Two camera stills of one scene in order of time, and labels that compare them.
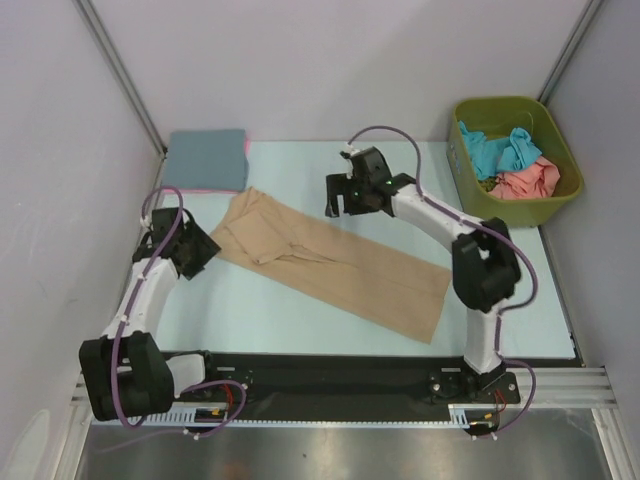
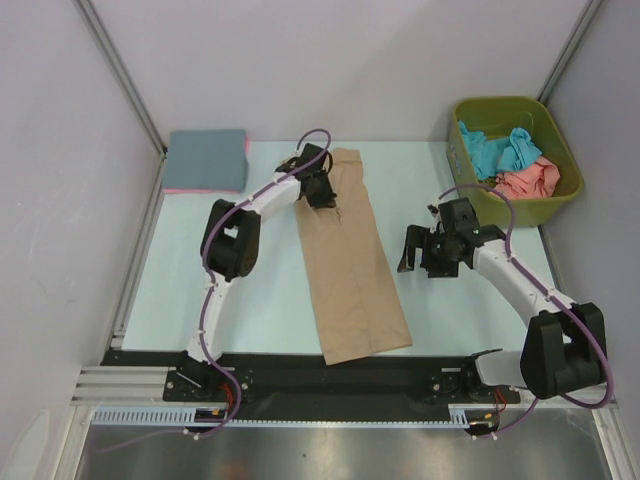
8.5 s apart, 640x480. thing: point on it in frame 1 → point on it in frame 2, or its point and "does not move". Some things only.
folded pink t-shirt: (211, 191) does not move
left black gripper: (206, 249) → (327, 199)
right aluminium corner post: (591, 11) does not move
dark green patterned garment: (489, 183) does not move
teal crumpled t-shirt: (491, 157) does not move
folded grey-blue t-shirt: (206, 160) does not move
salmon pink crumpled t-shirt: (535, 182) does not move
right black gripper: (340, 184) → (421, 237)
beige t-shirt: (396, 294) → (357, 305)
